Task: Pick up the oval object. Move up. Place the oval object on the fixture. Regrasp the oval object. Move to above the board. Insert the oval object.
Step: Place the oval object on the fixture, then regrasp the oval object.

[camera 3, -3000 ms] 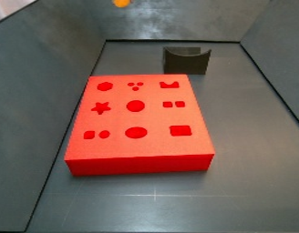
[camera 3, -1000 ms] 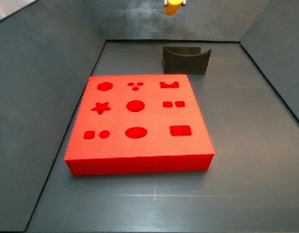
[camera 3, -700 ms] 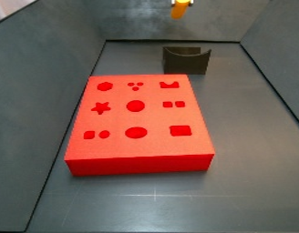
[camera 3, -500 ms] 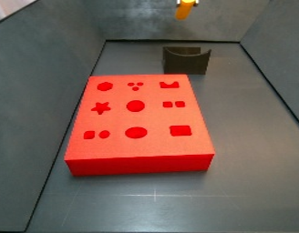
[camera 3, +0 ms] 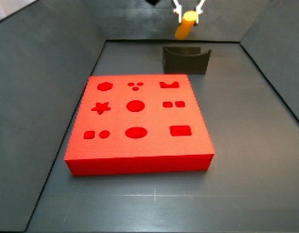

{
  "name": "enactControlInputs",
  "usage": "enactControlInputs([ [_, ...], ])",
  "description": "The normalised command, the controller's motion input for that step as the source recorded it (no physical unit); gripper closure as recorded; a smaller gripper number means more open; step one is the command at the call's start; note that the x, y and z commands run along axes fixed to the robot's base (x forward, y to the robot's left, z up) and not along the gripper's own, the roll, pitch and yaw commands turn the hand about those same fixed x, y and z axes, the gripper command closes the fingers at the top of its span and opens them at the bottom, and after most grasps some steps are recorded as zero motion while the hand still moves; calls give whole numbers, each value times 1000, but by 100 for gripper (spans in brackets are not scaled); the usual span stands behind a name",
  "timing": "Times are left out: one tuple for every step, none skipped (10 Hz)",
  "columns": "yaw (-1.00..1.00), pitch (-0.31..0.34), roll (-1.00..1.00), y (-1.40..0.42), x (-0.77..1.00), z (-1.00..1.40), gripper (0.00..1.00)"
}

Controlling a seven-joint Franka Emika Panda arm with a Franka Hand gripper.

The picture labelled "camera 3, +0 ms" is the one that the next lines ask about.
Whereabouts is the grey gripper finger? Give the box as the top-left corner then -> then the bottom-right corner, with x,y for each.
194,0 -> 206,25
170,0 -> 182,24

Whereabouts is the yellow oval cylinder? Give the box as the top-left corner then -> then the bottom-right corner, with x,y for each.
174,11 -> 197,40

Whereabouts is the black curved fixture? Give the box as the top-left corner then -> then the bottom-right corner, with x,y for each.
162,46 -> 210,75

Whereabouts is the red shape-sorter block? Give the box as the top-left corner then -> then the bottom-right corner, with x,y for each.
63,75 -> 214,176

